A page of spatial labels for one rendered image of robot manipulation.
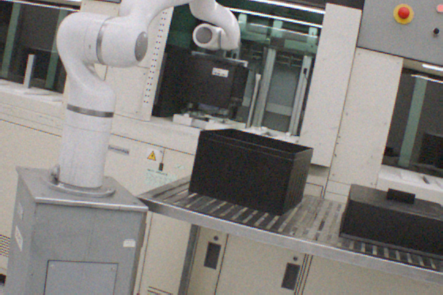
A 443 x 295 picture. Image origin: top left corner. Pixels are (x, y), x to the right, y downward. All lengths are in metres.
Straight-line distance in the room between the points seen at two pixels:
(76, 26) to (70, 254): 0.53
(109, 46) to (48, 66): 1.53
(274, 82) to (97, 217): 1.71
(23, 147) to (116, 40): 1.14
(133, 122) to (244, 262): 0.65
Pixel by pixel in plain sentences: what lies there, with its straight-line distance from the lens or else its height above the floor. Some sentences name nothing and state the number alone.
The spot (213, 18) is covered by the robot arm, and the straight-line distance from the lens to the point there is 1.93.
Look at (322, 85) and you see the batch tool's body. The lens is 1.86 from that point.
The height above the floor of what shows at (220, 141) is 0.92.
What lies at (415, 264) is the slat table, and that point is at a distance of 1.36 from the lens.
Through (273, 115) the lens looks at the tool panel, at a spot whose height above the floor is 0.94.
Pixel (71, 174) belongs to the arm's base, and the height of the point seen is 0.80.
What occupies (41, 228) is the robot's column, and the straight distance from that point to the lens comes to 1.28.
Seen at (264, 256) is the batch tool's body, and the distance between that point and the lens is 2.01.
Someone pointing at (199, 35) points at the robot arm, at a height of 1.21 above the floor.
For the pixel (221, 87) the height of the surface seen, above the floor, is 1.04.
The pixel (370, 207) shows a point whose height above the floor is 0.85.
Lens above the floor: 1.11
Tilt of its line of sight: 6 degrees down
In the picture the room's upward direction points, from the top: 12 degrees clockwise
